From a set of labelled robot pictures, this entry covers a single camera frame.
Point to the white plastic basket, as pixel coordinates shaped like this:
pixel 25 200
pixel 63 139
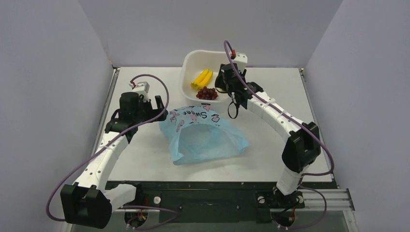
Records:
pixel 200 69

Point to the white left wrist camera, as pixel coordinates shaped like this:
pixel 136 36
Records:
pixel 142 88

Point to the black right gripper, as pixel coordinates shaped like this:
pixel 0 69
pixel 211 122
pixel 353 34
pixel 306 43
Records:
pixel 228 82

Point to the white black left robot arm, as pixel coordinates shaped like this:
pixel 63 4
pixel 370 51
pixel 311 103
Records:
pixel 86 202

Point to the dark red fake fruit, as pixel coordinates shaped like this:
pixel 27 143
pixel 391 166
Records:
pixel 207 94

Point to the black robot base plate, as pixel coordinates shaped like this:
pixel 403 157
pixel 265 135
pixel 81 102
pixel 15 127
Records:
pixel 213 202

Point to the light blue plastic bag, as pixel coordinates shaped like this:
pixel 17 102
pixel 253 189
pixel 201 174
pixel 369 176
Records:
pixel 197 134

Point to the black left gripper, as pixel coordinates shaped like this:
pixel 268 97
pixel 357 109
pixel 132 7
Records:
pixel 153 112

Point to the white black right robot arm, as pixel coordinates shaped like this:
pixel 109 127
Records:
pixel 301 139

